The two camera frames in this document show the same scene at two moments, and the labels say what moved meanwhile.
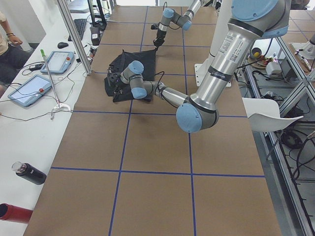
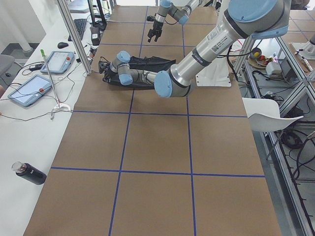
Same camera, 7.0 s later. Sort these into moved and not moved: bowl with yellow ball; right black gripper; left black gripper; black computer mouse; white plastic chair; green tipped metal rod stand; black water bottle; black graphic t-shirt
Moved: black graphic t-shirt; right black gripper; left black gripper
Not moved: green tipped metal rod stand; black water bottle; black computer mouse; bowl with yellow ball; white plastic chair
